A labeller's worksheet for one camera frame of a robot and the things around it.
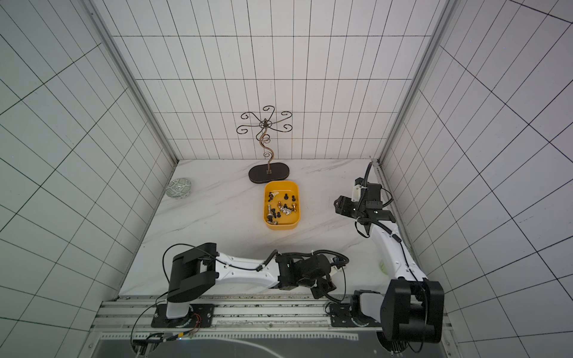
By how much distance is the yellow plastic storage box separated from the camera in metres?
0.96

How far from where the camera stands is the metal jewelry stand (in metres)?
0.91

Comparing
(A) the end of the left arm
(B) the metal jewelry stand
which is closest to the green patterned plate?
(B) the metal jewelry stand

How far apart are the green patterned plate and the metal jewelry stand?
1.02ft

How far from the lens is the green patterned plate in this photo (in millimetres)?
1057

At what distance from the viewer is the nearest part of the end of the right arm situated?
60 cm

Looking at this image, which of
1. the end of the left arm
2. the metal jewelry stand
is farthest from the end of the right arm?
the metal jewelry stand

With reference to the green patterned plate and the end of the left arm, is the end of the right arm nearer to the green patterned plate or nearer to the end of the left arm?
the end of the left arm

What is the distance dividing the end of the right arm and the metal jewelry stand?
348mm

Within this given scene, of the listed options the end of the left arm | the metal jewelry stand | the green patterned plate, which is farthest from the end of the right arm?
the green patterned plate

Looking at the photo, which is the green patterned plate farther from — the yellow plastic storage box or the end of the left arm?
the end of the left arm

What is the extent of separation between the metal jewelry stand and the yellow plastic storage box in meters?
0.05

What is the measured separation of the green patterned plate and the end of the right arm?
0.73 metres

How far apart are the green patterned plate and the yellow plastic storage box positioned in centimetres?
38

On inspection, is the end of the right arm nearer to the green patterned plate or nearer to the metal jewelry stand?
the metal jewelry stand
